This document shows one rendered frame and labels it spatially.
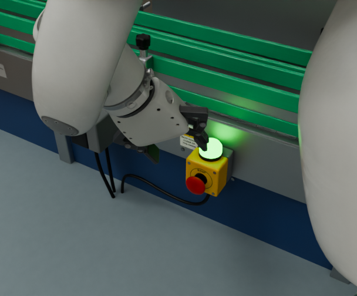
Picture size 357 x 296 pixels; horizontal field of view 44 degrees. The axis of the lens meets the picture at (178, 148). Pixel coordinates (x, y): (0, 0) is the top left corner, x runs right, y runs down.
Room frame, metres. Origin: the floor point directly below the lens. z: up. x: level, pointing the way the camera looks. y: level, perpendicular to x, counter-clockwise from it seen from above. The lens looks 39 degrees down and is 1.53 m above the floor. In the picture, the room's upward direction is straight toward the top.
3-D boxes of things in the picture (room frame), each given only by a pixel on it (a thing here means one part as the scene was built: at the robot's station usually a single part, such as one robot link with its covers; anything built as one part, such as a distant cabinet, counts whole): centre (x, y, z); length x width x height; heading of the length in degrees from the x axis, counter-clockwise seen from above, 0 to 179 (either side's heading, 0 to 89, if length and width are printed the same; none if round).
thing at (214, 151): (0.64, -0.06, 1.01); 0.04 x 0.04 x 0.03
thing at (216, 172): (0.64, -0.06, 0.96); 0.07 x 0.07 x 0.07; 60
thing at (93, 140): (0.78, 0.18, 0.96); 0.08 x 0.08 x 0.08; 60
